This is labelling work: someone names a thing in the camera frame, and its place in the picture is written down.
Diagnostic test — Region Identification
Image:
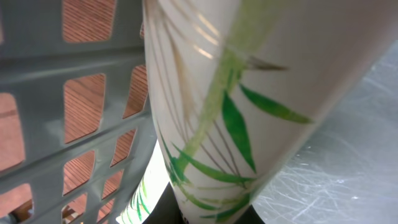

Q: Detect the grey plastic basket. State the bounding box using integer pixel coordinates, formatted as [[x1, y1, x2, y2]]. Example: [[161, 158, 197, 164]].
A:
[[1, 1, 169, 223]]

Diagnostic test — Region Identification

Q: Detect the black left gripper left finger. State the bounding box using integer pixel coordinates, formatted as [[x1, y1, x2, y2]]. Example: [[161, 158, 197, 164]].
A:
[[143, 184, 182, 224]]

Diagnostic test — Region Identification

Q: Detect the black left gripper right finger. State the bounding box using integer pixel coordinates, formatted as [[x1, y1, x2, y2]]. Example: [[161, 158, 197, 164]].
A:
[[234, 205, 265, 224]]

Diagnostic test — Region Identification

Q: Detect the white bamboo print tube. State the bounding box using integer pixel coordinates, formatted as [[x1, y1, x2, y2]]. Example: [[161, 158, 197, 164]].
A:
[[142, 0, 397, 223]]

